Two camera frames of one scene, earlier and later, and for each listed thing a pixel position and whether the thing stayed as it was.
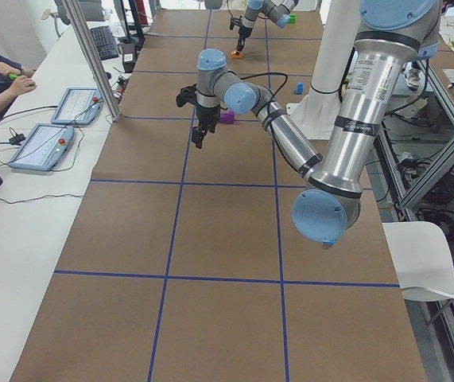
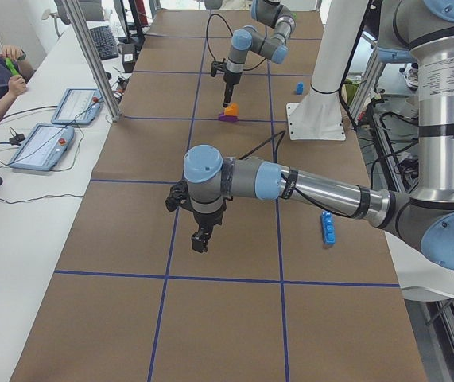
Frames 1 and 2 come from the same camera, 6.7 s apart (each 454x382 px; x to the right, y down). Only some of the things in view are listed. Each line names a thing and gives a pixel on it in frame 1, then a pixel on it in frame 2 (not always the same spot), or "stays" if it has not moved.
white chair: [423, 263] stays
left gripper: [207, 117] → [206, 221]
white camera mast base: [315, 114] stays
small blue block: [299, 87] stays
